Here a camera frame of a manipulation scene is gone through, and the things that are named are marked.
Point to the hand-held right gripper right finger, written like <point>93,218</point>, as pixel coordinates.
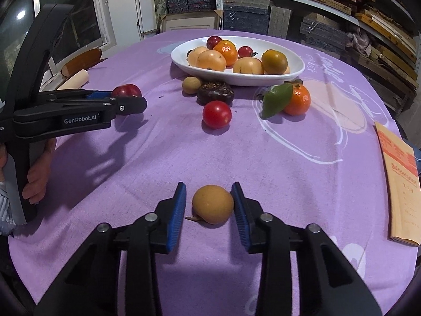
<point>241,217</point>

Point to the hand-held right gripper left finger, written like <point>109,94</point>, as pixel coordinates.
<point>176,217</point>

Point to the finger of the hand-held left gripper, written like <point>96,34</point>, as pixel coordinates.
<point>98,94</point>
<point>131,105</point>

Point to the dark red apple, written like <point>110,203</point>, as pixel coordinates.
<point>126,91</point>

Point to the small tan longan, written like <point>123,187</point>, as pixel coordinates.
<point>212,204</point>
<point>191,85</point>

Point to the yellow orange persimmon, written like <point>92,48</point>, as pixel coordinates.
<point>196,56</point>

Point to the large tan round fruit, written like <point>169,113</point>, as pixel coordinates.
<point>211,61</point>

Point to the dark red plum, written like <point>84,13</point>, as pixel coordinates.
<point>213,41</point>

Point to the white oval plate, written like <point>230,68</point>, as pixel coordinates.
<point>250,79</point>

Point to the yellow speckled loquat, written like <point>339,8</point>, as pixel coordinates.
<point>248,66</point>

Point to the small red cherry tomato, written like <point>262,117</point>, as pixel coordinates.
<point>245,51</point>

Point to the yellow orange round fruit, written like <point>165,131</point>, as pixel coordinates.
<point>274,62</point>

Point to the person's left hand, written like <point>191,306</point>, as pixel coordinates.
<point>39,177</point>

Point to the brown wooden chair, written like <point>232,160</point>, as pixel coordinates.
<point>82,60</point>

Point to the purple tablecloth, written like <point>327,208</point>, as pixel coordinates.
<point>296,187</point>

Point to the dark brown flat fruit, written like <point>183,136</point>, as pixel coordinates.
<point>215,92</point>

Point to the white leaning board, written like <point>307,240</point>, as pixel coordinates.
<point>144,3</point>

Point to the orange tangerine with leaf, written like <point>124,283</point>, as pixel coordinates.
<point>299,100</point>

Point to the stack of dark blue boxes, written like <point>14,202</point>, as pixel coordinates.
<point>245,16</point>

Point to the small pale orange fruit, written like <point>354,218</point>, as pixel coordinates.
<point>288,69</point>

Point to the white metal shelf rack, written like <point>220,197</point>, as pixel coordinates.
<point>296,0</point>

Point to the stack of grey boxes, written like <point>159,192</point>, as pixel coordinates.
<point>325,33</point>

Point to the pink crumpled cloth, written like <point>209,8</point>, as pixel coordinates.
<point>361,41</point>

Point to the stack of wooden frames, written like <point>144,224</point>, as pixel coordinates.
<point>388,46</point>

